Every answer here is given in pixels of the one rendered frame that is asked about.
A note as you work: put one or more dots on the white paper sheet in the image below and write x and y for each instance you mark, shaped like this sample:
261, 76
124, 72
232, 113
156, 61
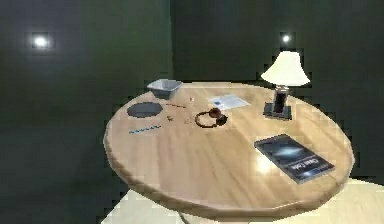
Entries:
230, 101

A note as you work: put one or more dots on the dark grey round plate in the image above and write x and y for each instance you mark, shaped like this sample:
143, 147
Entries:
144, 109

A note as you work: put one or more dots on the grey square bowl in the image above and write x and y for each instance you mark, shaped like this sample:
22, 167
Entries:
165, 87

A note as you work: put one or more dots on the dark red headphones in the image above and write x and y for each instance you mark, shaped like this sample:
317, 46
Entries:
213, 117

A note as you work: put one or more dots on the white shade table lamp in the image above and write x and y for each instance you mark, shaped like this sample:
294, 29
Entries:
286, 71

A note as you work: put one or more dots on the dark blue book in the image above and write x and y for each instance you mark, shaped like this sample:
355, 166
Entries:
293, 156

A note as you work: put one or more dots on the thin brown stick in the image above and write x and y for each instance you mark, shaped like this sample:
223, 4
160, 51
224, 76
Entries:
175, 105

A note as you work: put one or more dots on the round wooden dining table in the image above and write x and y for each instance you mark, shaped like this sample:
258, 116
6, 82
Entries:
206, 166

